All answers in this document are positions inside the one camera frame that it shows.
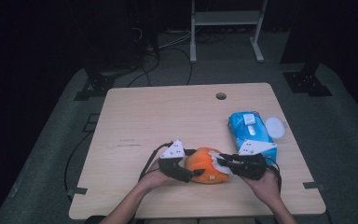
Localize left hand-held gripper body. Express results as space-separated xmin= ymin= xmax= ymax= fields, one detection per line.
xmin=158 ymin=139 xmax=195 ymax=184

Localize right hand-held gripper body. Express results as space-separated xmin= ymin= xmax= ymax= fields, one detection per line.
xmin=229 ymin=139 xmax=278 ymax=181

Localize white wet wipe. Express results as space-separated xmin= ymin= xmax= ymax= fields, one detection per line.
xmin=208 ymin=149 xmax=234 ymax=175

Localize orange plush toy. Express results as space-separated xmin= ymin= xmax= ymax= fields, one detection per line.
xmin=184 ymin=147 xmax=231 ymax=185

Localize blue wet wipes pack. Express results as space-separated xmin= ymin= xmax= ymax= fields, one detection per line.
xmin=227 ymin=111 xmax=278 ymax=164

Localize person's right hand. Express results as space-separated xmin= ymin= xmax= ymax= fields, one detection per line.
xmin=243 ymin=172 xmax=282 ymax=206

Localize white oval plastic lid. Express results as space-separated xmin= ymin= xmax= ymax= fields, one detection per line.
xmin=265 ymin=115 xmax=287 ymax=138

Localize black metal stand base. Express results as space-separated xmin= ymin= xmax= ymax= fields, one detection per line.
xmin=74 ymin=73 xmax=119 ymax=102
xmin=282 ymin=62 xmax=334 ymax=97

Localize white metal stand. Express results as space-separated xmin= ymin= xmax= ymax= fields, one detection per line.
xmin=189 ymin=0 xmax=269 ymax=64

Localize right hand-held gripper cable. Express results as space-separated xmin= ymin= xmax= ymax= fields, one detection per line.
xmin=265 ymin=157 xmax=282 ymax=194

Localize grey table bracket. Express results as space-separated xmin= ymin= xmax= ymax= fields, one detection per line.
xmin=302 ymin=181 xmax=326 ymax=191
xmin=66 ymin=186 xmax=89 ymax=198

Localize long black floor cable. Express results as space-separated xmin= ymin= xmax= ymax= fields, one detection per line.
xmin=63 ymin=132 xmax=94 ymax=195

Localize white cables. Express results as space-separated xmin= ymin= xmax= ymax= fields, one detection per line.
xmin=159 ymin=31 xmax=194 ymax=50

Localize tangle of black cables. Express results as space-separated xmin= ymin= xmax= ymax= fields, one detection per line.
xmin=195 ymin=31 xmax=227 ymax=45

